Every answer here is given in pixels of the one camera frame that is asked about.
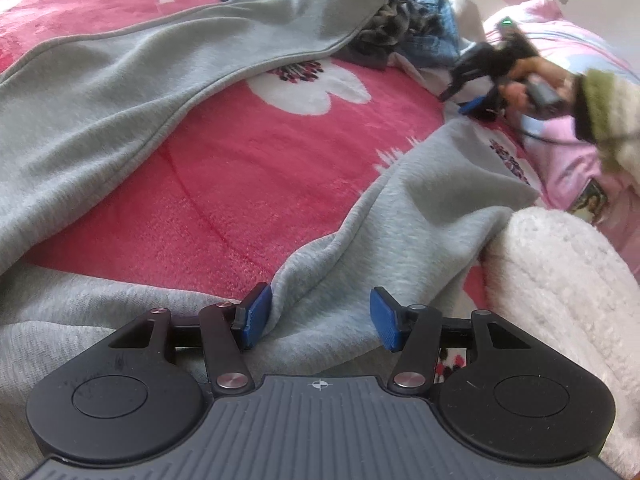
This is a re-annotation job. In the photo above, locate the white fluffy blanket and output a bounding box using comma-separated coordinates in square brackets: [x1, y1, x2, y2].
[482, 207, 640, 477]

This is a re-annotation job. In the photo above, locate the person's right hand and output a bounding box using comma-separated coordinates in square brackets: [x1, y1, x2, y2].
[500, 54, 577, 111]

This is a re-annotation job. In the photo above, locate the red floral blanket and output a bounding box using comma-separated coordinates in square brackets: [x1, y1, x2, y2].
[0, 0, 501, 383]

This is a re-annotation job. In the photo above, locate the large dark plaid shirt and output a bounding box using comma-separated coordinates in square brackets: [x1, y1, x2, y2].
[335, 0, 446, 72]

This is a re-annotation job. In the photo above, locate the blue denim garment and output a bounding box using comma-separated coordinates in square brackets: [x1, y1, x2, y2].
[392, 0, 463, 70]

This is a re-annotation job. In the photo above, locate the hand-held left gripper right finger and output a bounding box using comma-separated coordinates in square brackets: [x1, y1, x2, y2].
[369, 286, 533, 395]

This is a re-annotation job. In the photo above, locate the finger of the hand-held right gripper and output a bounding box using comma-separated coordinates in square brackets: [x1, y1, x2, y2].
[457, 92, 498, 117]
[439, 60, 481, 103]

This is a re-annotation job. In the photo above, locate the grey sweatshirt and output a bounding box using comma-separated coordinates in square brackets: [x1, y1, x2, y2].
[0, 0, 547, 480]

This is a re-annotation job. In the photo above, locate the pink printed quilt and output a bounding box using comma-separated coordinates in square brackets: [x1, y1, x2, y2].
[482, 0, 640, 273]

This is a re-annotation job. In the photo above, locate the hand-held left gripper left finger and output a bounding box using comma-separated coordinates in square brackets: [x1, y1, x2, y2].
[107, 282, 273, 395]

